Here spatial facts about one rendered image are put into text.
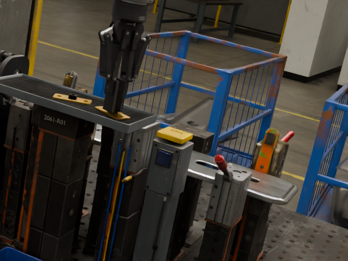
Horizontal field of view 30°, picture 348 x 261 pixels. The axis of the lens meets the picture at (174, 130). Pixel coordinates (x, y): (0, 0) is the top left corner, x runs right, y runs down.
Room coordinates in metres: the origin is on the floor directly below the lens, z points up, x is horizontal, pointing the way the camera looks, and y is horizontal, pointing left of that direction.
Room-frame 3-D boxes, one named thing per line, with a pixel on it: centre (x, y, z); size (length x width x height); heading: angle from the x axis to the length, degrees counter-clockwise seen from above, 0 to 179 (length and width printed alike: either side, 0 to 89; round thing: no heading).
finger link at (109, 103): (1.35, 0.15, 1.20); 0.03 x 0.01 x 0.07; 47
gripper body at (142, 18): (1.36, 0.14, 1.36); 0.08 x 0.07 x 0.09; 137
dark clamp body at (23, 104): (1.60, 0.38, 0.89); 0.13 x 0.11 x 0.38; 159
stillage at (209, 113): (4.11, -0.08, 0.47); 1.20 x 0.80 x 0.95; 158
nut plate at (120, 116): (1.36, 0.14, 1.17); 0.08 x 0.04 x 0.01; 47
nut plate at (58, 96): (1.40, 0.24, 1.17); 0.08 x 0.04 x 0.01; 92
